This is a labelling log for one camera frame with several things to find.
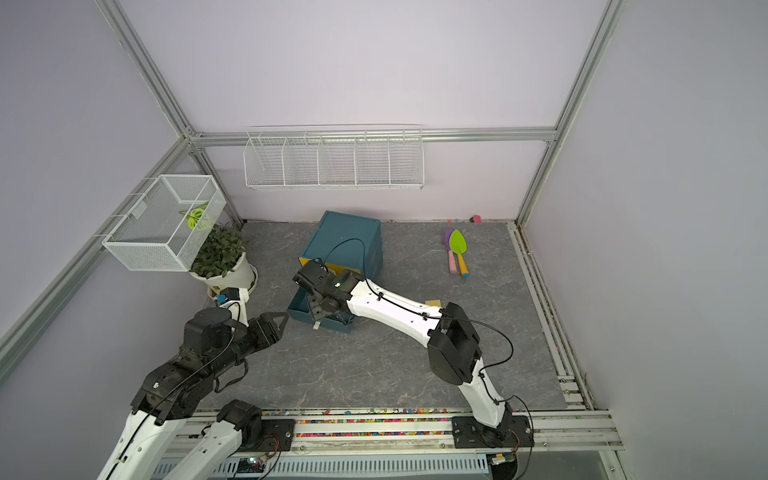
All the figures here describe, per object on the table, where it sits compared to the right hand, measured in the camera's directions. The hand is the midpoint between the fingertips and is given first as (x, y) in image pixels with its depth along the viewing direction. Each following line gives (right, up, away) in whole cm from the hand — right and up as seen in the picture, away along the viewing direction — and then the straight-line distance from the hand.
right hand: (323, 301), depth 82 cm
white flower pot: (-29, +6, +12) cm, 32 cm away
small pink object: (+54, +28, +42) cm, 74 cm away
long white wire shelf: (0, +45, +17) cm, 48 cm away
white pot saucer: (-38, +2, +12) cm, 40 cm away
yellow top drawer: (-6, +11, +2) cm, 13 cm away
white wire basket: (-44, +19, -1) cm, 48 cm away
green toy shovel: (+44, +16, +31) cm, 56 cm away
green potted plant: (-31, +16, +6) cm, 35 cm away
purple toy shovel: (+41, +11, +26) cm, 50 cm away
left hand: (-7, -3, -13) cm, 14 cm away
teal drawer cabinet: (+8, +16, -10) cm, 20 cm away
